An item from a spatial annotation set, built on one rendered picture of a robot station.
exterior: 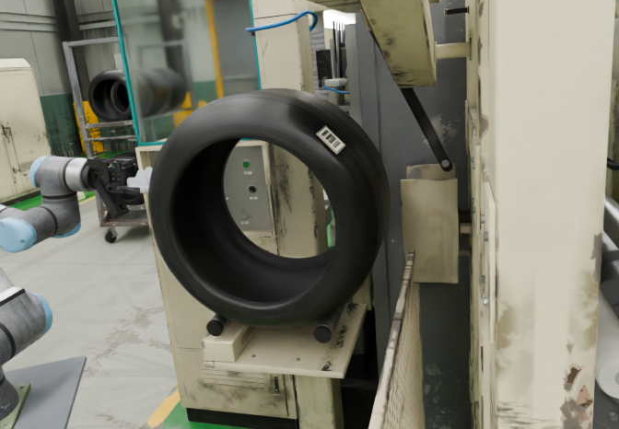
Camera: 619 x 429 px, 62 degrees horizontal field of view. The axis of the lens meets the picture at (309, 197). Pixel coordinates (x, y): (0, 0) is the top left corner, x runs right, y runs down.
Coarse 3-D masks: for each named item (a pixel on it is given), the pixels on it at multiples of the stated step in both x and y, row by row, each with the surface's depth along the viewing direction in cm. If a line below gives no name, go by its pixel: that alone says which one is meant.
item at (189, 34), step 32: (128, 0) 188; (160, 0) 184; (192, 0) 181; (224, 0) 178; (128, 32) 191; (160, 32) 188; (192, 32) 184; (224, 32) 181; (128, 64) 194; (160, 64) 191; (192, 64) 188; (224, 64) 184; (256, 64) 181; (160, 96) 194; (192, 96) 191; (224, 96) 188; (160, 128) 198
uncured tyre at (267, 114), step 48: (240, 96) 113; (288, 96) 115; (192, 144) 113; (288, 144) 107; (192, 192) 144; (336, 192) 108; (384, 192) 120; (192, 240) 140; (240, 240) 149; (336, 240) 110; (192, 288) 124; (240, 288) 141; (288, 288) 144; (336, 288) 114
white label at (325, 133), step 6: (324, 126) 108; (318, 132) 106; (324, 132) 107; (330, 132) 108; (324, 138) 106; (330, 138) 107; (336, 138) 108; (330, 144) 106; (336, 144) 107; (342, 144) 108; (336, 150) 106
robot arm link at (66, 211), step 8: (48, 200) 138; (56, 200) 138; (64, 200) 139; (72, 200) 141; (48, 208) 136; (56, 208) 138; (64, 208) 140; (72, 208) 141; (56, 216) 136; (64, 216) 139; (72, 216) 141; (80, 216) 147; (64, 224) 139; (72, 224) 142; (80, 224) 145; (56, 232) 145; (64, 232) 141; (72, 232) 142
